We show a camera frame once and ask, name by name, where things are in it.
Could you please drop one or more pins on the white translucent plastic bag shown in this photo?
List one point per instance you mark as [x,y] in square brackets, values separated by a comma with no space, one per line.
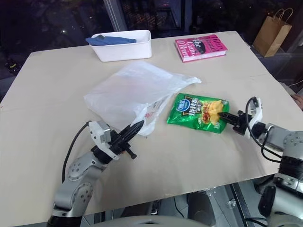
[132,94]

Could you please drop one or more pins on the brown paper shopping bag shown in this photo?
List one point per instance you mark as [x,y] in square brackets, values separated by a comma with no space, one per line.
[272,35]

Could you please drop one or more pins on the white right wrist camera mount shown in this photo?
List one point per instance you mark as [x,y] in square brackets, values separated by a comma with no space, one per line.
[255,118]

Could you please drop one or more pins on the white plastic bin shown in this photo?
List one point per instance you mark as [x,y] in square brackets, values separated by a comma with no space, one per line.
[125,50]

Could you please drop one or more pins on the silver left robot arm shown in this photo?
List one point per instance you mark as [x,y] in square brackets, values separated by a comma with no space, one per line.
[78,186]

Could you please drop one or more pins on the dark grey rounded shape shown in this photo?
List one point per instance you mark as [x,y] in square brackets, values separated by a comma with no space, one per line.
[206,210]

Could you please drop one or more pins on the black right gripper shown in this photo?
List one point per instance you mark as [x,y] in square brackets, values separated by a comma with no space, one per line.
[242,123]

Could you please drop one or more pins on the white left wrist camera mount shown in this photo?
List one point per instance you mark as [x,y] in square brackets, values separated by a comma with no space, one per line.
[97,131]

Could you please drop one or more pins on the pink book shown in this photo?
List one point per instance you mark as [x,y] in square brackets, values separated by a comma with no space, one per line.
[200,48]

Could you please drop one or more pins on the grey window frame post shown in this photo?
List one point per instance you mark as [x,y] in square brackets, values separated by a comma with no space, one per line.
[116,14]

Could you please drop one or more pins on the green potato chips bag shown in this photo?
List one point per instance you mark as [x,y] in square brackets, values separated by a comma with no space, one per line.
[189,111]

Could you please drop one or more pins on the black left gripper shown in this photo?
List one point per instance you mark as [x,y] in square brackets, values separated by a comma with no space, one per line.
[118,144]

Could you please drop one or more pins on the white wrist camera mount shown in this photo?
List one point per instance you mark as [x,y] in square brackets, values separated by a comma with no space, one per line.
[255,118]
[97,131]

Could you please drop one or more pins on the blue cloth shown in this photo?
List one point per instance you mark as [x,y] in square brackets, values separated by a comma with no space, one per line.
[111,40]

